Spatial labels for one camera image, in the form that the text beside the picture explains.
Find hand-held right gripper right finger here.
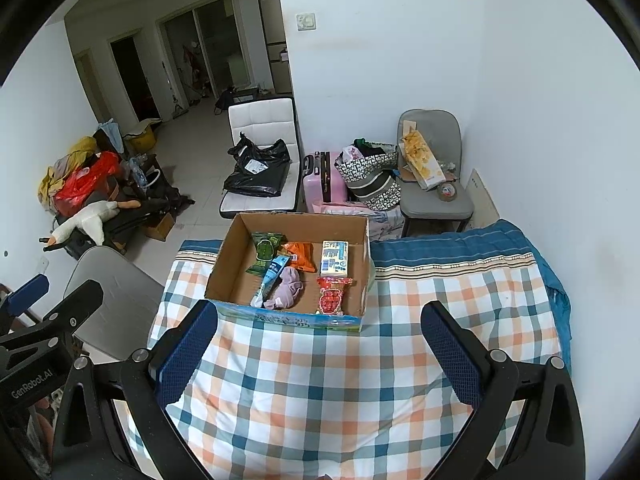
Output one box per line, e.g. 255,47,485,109
421,301,587,480

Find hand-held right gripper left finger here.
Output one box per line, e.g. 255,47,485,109
50,300,219,480

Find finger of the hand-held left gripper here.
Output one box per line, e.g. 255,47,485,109
0,274,51,332
0,280,105,348

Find long blue white packet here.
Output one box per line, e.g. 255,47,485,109
250,255,292,308

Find green snack packet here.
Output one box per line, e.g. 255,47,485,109
246,231,286,276

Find red snack packet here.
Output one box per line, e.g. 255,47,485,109
316,276,355,317

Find orange snack packet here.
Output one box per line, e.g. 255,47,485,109
282,241,318,273

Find grey round-back chair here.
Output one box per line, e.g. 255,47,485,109
62,246,166,361

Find white goose plush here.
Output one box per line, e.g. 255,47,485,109
42,200,141,253

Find small brown cardboard box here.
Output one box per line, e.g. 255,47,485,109
145,212,176,241

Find yellow cloth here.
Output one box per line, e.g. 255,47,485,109
40,136,98,211

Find red plastic bag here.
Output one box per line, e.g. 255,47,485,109
54,151,121,216

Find plaid blanket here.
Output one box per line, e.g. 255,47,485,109
122,218,572,480

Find black luggage pile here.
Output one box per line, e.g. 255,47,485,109
55,152,196,256

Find grey armless chair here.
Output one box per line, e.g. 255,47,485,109
397,108,475,238

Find white leaning panel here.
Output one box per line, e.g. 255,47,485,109
465,169,501,233

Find light blue cloth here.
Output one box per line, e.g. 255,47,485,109
97,119,123,153

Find black white patterned round bag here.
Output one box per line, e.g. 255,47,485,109
347,170,402,212

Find yellow open box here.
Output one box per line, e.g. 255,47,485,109
124,119,160,153

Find pink cloth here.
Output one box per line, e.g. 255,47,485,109
312,200,372,217

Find yellow paper packet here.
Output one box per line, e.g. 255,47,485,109
400,130,446,191

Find black plastic bag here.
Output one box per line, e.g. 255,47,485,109
223,132,292,197

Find black white patterned tote bag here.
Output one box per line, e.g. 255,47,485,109
334,145,399,188

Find pink suitcase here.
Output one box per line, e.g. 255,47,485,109
301,151,349,212

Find dark green garment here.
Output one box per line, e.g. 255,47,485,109
352,137,397,159

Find white padded chair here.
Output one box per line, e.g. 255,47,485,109
220,97,301,219

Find small black floor bag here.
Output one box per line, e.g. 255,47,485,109
215,86,237,115

